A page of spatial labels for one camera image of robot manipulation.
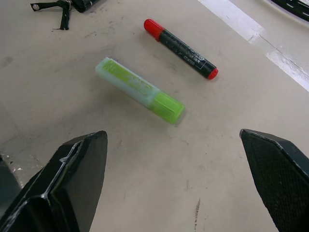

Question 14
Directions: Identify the green highlighter pen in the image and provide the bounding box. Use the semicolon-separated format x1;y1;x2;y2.
94;57;186;125

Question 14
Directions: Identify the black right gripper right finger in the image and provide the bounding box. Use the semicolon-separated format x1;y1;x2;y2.
239;129;309;232

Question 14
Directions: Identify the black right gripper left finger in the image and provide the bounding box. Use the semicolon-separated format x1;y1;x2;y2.
0;130;108;232

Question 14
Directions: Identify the black cylindrical object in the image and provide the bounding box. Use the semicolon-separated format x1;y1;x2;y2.
71;0;106;13

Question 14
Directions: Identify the black marker with red cap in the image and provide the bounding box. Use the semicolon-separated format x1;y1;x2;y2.
143;18;219;81

